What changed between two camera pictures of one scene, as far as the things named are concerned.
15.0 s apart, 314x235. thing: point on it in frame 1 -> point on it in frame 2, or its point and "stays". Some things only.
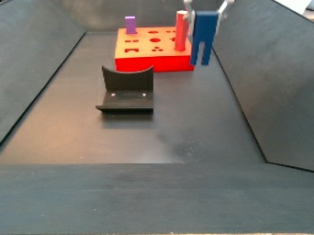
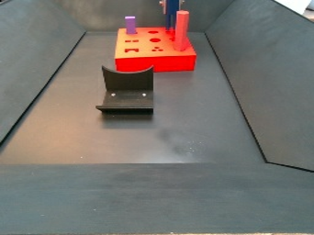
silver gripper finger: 190,18 -> 164,5
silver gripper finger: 225,5 -> 181,2
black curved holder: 129,92 stays
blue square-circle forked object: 204,32 -> 172,7
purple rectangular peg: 130,24 stays
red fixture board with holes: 145,48 stays
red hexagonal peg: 182,28 stays
